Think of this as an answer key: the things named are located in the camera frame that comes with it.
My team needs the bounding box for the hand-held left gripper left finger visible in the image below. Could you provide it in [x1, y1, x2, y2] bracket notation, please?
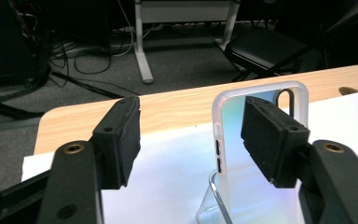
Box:
[36, 96, 142, 224]

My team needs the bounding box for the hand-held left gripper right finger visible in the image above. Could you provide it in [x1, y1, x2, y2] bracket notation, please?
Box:
[241, 95, 358, 224]

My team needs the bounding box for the translucent white phone case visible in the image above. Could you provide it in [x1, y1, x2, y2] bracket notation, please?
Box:
[211, 80, 310, 224]

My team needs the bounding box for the clear plastic container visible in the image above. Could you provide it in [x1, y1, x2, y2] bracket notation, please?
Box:
[195, 169, 302, 224]

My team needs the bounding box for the white table sheet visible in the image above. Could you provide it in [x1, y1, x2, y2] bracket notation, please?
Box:
[21, 88, 358, 224]

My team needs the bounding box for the black floor bar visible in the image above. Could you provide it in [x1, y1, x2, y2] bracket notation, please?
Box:
[49, 71, 126, 100]

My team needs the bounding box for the wooden table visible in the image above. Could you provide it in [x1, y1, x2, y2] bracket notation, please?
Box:
[33, 62, 358, 156]

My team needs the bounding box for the black folding chair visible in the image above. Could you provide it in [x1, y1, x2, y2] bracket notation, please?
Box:
[223, 0, 358, 83]

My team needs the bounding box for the black metal stand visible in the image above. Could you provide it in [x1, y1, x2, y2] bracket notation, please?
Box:
[0, 95, 47, 121]

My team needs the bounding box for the white desk frame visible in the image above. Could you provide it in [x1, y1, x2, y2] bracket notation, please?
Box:
[133, 0, 242, 85]

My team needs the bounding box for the bundle of floor cables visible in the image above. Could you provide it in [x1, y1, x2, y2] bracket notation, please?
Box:
[48, 0, 157, 77]

